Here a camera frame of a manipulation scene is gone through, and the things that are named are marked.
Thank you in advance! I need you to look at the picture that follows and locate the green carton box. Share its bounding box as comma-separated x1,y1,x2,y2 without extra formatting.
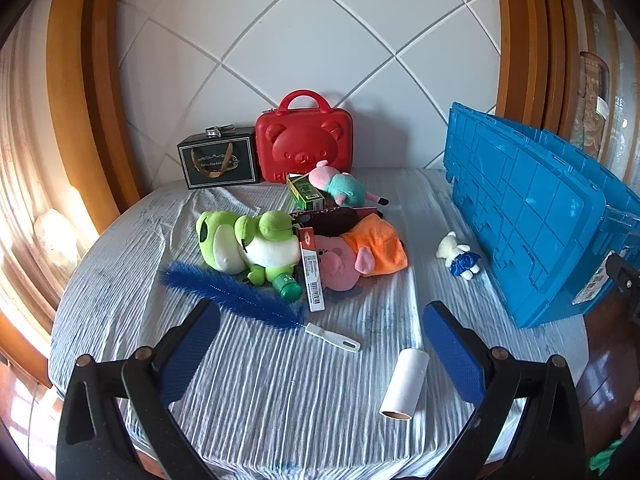
286,174,326,211

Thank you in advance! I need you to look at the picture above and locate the black box with gold print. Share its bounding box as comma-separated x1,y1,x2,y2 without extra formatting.
177,124,261,190

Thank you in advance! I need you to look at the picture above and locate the red bear carry case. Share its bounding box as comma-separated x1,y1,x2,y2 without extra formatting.
255,90,353,184

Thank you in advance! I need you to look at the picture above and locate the white cloth bundle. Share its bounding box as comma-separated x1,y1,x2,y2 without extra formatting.
32,209,83,273

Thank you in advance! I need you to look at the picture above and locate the blue plastic crate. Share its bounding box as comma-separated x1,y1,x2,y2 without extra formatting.
442,101,640,330

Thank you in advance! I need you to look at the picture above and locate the blue feather duster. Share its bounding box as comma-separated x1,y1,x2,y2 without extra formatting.
160,260,362,353

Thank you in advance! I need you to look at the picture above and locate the wooden wall trim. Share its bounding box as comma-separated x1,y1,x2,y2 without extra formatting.
492,0,581,146
45,0,146,206

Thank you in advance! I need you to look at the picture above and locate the green cloth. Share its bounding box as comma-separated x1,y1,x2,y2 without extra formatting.
589,439,626,472

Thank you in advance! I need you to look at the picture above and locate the green frog plush toy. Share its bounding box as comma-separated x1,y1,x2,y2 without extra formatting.
195,210,303,286

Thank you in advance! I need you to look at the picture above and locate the desktop with striped blue cloth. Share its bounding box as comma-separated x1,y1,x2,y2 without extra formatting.
48,167,588,476

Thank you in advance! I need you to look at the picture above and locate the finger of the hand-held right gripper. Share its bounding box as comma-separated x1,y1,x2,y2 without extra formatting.
602,254,640,311

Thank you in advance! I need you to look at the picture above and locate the pink pig plush teal dress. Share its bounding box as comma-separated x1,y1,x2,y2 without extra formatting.
306,160,390,207

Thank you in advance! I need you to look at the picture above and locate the red and white carton box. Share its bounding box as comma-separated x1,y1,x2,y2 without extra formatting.
297,226,327,312

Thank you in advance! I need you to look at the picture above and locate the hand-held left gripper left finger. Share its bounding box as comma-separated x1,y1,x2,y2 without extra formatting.
55,299,222,480

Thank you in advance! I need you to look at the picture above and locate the sheer curtain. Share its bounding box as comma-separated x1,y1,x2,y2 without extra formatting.
0,20,101,321

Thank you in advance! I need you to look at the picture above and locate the green bottle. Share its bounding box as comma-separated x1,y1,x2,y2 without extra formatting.
272,272,303,302

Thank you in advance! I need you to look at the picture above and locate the pink pig plush orange hat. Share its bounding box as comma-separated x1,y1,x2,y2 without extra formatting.
312,212,408,292

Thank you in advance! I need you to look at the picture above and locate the white paper roll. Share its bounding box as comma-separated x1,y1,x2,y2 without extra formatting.
379,347,430,420

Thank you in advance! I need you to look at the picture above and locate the white bear plush blue dress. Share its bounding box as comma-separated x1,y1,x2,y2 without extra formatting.
436,231,482,281

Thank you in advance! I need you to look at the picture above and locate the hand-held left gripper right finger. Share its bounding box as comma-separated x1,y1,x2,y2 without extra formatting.
422,300,587,480

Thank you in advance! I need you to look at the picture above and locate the rolled patterned carpet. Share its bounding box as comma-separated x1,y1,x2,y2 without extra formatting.
575,50,613,161

